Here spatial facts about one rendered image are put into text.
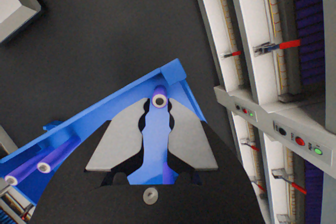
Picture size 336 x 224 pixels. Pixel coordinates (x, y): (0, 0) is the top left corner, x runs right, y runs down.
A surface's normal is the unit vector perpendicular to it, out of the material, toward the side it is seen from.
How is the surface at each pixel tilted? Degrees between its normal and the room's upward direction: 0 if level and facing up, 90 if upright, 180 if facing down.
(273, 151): 17
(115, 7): 0
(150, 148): 0
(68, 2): 0
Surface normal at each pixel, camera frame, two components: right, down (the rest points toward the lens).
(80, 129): 0.04, 0.25
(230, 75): -0.23, 0.33
